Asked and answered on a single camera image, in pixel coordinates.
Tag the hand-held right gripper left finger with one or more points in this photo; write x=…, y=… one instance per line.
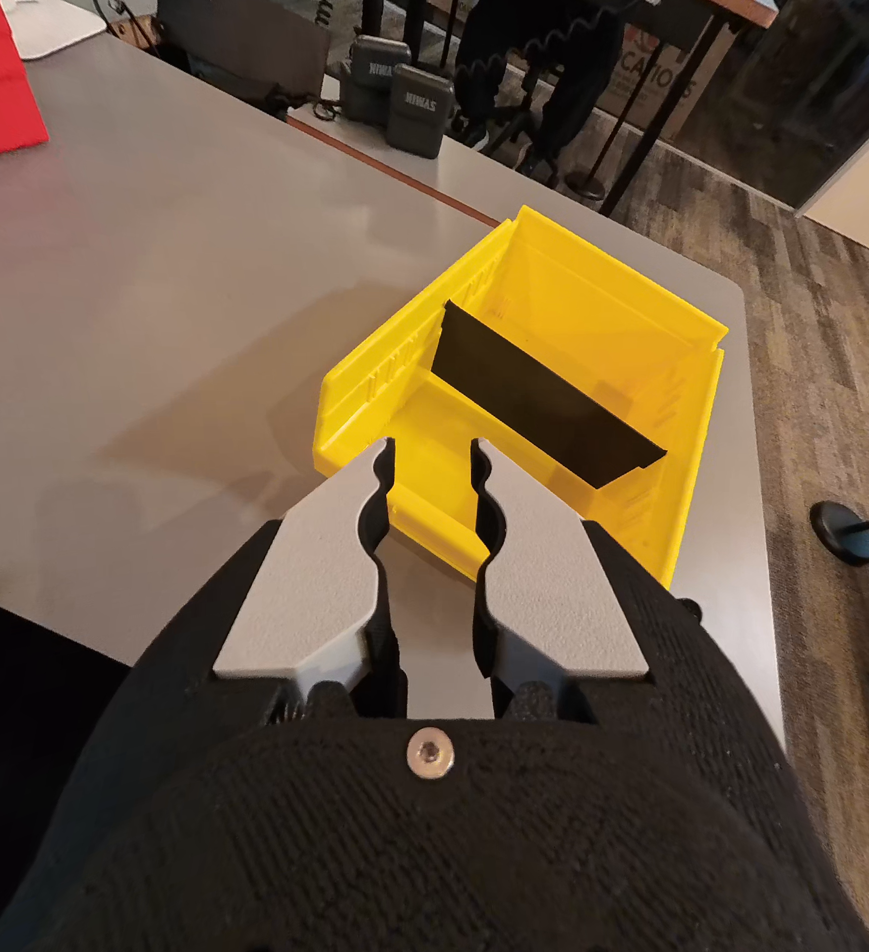
x=300, y=595

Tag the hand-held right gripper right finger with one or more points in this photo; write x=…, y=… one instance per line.
x=561, y=595

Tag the yellow plastic bin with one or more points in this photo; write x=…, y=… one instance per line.
x=590, y=327

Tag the black bin divider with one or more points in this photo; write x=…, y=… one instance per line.
x=538, y=394

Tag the black round base stand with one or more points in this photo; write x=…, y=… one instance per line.
x=843, y=532

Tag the black office chair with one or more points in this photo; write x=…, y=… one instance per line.
x=575, y=82

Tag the printed cardboard box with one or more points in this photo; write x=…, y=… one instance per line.
x=657, y=82

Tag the black equipment case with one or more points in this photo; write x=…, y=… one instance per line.
x=241, y=44

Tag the beige board with white rim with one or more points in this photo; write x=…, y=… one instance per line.
x=55, y=30

